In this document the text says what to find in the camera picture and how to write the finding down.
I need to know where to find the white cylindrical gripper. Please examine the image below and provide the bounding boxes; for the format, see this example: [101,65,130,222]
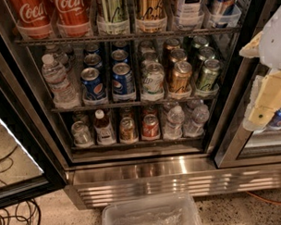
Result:
[239,5,281,131]

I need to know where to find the red coca-cola can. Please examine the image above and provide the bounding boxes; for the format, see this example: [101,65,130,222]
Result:
[10,0,52,39]
[53,0,92,38]

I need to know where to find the right closed fridge door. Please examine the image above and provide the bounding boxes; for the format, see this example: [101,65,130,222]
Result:
[210,0,281,168]

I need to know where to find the blue silver Red Bull can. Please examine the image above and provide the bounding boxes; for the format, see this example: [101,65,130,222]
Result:
[203,0,240,29]

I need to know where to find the gold brown can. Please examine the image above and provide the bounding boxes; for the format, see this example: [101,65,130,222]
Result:
[168,61,192,99]

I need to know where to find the small red Coke can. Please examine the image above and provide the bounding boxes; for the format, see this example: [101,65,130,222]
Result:
[141,114,160,141]

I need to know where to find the gold tall can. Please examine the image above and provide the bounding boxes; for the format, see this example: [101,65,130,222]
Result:
[134,0,167,33]

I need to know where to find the front right Pepsi can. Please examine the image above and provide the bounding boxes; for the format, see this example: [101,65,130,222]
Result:
[112,62,136,101]

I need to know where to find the pepsi can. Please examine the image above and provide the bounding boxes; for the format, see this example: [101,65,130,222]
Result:
[81,67,108,106]
[112,62,136,101]

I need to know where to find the gold can bottom shelf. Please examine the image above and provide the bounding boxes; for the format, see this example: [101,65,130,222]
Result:
[119,117,138,144]

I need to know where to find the green tall can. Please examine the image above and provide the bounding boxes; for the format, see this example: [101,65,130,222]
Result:
[96,0,130,35]

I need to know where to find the front left Pepsi can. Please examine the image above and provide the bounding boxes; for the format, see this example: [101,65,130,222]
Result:
[81,67,108,106]

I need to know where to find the silver can bottom shelf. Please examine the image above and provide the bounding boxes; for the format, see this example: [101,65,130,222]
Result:
[71,121,94,148]

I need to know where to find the open glass fridge door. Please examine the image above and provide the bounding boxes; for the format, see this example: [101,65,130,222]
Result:
[0,70,66,209]

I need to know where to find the white labelled bottle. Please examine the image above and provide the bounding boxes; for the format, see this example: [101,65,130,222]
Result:
[171,0,203,31]

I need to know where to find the left bottom water bottle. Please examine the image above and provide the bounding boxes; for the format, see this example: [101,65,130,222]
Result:
[164,106,185,140]

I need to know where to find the clear plastic bin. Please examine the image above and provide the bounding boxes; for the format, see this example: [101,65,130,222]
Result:
[102,193,202,225]

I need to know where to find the brown juice bottle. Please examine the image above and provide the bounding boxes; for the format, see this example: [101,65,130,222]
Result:
[93,109,116,145]

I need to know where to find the front clear water bottle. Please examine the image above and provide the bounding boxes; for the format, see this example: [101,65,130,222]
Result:
[42,54,81,109]

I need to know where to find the orange cable on floor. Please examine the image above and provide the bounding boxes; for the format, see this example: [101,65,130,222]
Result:
[245,189,281,207]

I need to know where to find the black cables on floor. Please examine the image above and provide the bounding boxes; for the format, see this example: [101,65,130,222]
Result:
[0,198,43,225]

